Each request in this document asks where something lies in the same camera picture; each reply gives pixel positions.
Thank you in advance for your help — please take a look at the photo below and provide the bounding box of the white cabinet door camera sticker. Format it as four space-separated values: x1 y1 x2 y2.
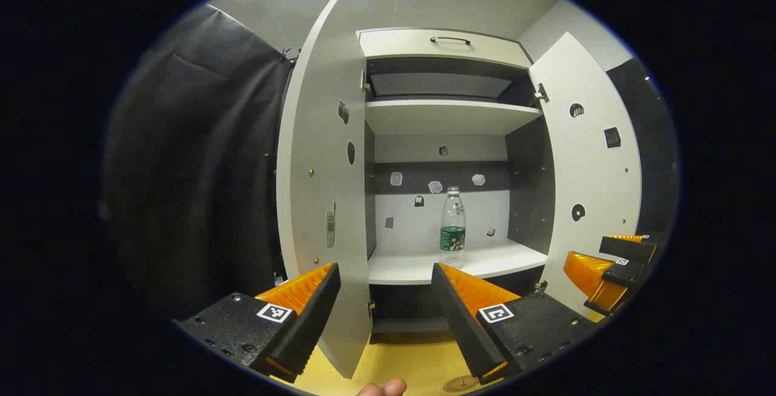
276 0 373 380

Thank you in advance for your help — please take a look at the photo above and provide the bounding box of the white cabinet door headphones sticker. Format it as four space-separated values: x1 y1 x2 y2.
527 32 643 318

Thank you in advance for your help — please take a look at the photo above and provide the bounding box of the white cabinet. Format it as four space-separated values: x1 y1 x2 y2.
356 27 555 345

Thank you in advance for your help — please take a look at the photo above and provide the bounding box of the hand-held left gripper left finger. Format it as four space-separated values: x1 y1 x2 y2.
175 263 341 383

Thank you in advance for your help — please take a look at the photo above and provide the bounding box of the round brown coaster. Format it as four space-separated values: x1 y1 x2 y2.
443 375 483 394

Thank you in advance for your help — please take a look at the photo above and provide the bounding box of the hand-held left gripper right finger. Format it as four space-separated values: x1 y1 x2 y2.
432 263 600 384

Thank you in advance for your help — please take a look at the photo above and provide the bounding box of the white cabinet drawer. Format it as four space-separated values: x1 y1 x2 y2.
356 28 534 70

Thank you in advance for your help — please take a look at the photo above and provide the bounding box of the clear plastic bottle green label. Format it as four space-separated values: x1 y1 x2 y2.
440 187 467 268

